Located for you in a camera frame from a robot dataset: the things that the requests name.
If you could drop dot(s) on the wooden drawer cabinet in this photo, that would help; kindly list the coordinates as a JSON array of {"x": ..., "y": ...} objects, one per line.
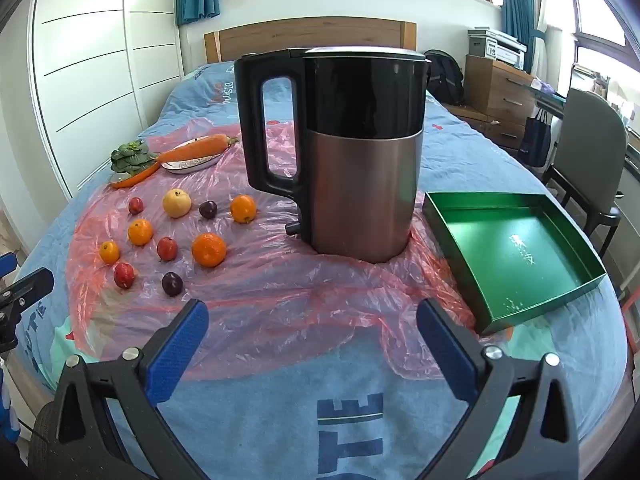
[{"x": 500, "y": 90}]

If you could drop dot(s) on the grey chair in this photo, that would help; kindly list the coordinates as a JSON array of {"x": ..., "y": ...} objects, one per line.
[{"x": 590, "y": 140}]

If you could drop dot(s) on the dark tote bag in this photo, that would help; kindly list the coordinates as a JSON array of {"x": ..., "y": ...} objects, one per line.
[{"x": 535, "y": 137}]

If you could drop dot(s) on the wooden headboard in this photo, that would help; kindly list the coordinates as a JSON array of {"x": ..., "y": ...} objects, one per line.
[{"x": 310, "y": 35}]

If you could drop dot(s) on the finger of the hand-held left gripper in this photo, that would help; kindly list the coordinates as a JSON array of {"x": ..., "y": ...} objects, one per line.
[
  {"x": 5, "y": 263},
  {"x": 27, "y": 285}
]

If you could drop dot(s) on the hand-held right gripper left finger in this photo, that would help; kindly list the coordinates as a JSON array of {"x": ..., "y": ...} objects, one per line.
[{"x": 175, "y": 355}]

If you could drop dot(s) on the green bok choy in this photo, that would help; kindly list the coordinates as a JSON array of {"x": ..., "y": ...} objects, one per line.
[{"x": 131, "y": 157}]

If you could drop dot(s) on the carrot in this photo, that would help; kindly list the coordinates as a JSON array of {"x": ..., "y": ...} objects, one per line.
[{"x": 200, "y": 147}]

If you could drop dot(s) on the large orange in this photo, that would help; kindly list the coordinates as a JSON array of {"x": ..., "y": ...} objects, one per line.
[{"x": 209, "y": 250}]

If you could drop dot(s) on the white oval plate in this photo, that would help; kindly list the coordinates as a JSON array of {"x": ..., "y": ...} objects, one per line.
[{"x": 192, "y": 166}]

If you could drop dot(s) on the glass top desk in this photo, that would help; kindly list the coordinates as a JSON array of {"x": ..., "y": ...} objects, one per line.
[{"x": 550, "y": 100}]

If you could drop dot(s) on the black and steel electric kettle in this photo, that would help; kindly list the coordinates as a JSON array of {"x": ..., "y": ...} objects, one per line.
[{"x": 360, "y": 185}]

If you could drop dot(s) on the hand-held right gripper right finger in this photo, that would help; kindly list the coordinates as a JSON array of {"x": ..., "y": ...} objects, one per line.
[{"x": 447, "y": 355}]

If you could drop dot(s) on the green cardboard tray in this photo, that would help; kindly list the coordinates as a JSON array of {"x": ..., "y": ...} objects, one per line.
[{"x": 520, "y": 260}]

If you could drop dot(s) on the black backpack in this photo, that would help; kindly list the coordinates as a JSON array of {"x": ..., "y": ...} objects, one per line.
[{"x": 445, "y": 77}]

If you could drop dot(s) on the pink plastic sheet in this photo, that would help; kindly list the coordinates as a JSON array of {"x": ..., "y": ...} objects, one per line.
[{"x": 280, "y": 300}]

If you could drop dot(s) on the orange oval dish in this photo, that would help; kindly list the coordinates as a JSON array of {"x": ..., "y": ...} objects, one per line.
[{"x": 135, "y": 180}]

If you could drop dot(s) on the yellow apple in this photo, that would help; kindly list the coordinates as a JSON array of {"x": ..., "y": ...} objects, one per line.
[{"x": 176, "y": 203}]

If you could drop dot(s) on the red apple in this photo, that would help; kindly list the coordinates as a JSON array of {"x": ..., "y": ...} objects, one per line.
[
  {"x": 136, "y": 205},
  {"x": 166, "y": 248},
  {"x": 123, "y": 275}
]

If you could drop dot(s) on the low wooden cabinet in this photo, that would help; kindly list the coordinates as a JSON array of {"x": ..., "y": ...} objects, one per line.
[{"x": 470, "y": 112}]

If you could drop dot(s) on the dark purple plum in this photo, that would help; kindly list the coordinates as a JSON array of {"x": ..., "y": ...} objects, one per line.
[
  {"x": 208, "y": 209},
  {"x": 171, "y": 283}
]

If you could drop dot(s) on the window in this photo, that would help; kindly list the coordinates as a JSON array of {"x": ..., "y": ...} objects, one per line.
[{"x": 595, "y": 5}]

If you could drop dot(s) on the white wardrobe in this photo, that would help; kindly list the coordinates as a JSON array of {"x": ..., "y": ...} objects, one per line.
[{"x": 90, "y": 60}]

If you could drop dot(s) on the white printer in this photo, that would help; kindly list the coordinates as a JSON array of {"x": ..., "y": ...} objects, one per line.
[{"x": 495, "y": 47}]

